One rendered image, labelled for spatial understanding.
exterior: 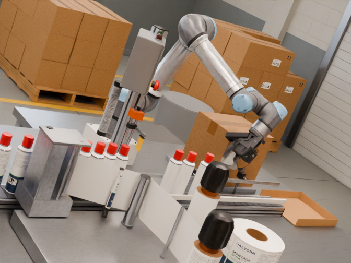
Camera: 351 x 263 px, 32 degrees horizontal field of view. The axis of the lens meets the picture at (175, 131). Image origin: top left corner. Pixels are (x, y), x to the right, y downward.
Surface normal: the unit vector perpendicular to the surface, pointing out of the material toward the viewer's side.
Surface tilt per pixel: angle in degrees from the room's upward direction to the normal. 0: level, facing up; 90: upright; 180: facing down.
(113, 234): 0
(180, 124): 93
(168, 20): 90
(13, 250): 0
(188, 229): 90
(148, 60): 90
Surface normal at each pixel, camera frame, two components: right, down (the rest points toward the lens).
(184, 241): -0.82, -0.15
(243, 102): -0.44, 0.11
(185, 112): -0.08, 0.34
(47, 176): 0.54, 0.44
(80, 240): 0.35, -0.89
